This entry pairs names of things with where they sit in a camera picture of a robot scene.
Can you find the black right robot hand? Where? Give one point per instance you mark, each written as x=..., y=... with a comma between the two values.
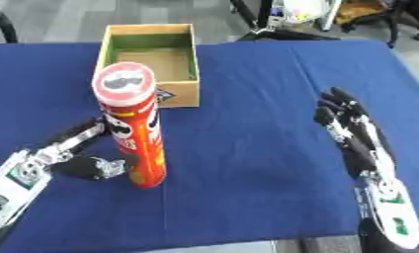
x=357, y=138

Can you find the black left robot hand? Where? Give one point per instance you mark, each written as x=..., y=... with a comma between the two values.
x=80, y=166

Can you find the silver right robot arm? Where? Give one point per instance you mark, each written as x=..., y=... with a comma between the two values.
x=391, y=210

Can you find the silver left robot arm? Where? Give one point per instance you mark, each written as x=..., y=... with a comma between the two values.
x=17, y=187

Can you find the tan cardboard box green inside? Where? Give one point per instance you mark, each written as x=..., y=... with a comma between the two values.
x=155, y=62

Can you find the red cylindrical chip can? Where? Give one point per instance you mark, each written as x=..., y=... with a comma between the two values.
x=135, y=128

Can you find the black office chair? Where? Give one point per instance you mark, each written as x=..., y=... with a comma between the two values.
x=391, y=16

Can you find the white bag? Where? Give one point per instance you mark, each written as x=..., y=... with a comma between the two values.
x=302, y=10

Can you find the black tripod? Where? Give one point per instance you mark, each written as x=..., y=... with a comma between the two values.
x=270, y=23

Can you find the black curved chair part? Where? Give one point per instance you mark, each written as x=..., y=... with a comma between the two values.
x=2, y=24

